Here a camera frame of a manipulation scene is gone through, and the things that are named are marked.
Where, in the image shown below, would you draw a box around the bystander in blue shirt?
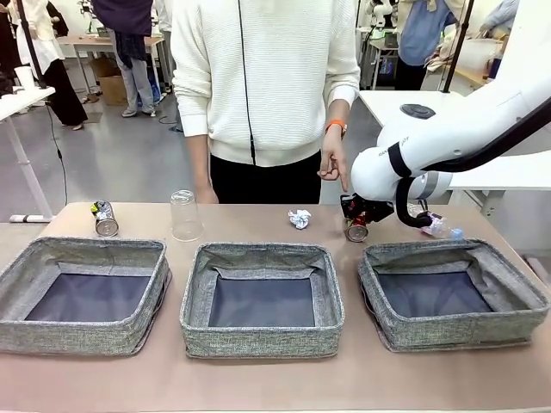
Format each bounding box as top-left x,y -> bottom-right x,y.
395,0 -> 460,91

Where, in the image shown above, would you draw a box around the brown cardboard box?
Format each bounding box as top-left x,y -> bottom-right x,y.
97,75 -> 129,107

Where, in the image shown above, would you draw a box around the person's right forearm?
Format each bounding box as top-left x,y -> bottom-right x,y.
174,81 -> 215,190

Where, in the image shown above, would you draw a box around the person's left hand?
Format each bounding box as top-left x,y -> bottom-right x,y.
317,128 -> 350,193

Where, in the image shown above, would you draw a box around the white paper cup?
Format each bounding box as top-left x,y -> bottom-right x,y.
14,65 -> 34,90

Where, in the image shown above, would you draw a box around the large white desk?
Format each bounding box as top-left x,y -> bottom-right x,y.
356,89 -> 551,216

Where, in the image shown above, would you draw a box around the crushed black drink can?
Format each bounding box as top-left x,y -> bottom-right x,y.
90,200 -> 121,237

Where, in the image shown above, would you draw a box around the black stand pole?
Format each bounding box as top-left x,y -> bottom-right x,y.
442,0 -> 474,94
15,0 -> 47,90

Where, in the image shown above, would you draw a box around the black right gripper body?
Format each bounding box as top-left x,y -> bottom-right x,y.
356,198 -> 395,224

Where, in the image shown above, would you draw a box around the bystander in cream jacket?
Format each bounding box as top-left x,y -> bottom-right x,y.
0,0 -> 90,132

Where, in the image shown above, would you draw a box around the thin black hanging cable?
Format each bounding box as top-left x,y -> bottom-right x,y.
46,101 -> 70,206

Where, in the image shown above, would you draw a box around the white paper ball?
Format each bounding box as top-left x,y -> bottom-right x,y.
287,208 -> 313,231

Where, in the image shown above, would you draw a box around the plastic bottle with pink label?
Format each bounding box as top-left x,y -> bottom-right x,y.
407,204 -> 465,240

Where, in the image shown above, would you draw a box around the grey fabric basket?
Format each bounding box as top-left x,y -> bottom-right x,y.
179,242 -> 346,360
356,238 -> 551,354
0,236 -> 172,357

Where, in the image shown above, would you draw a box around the wooden top work table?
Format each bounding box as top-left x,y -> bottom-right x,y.
55,35 -> 167,98

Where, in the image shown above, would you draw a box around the bystander in light blue jacket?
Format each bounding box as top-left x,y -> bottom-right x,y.
481,0 -> 522,35

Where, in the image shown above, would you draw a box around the black trousers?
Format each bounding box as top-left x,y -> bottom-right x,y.
209,150 -> 323,205

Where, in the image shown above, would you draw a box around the person's left forearm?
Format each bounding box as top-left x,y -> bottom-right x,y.
323,77 -> 362,130

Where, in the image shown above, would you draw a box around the clear plastic cup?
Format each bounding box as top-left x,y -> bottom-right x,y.
169,188 -> 205,242

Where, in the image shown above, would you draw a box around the black right arm cable sleeve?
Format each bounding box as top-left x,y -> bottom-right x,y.
388,112 -> 551,229

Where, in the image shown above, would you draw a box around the bystander in dark blue top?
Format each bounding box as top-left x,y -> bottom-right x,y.
91,0 -> 157,118

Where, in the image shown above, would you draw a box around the crushed red drink can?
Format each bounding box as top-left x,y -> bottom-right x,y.
344,206 -> 370,242

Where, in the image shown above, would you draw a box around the person's right hand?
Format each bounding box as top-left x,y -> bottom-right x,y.
195,184 -> 220,205

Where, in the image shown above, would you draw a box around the white knit zip sweater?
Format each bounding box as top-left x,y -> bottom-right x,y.
170,0 -> 362,168

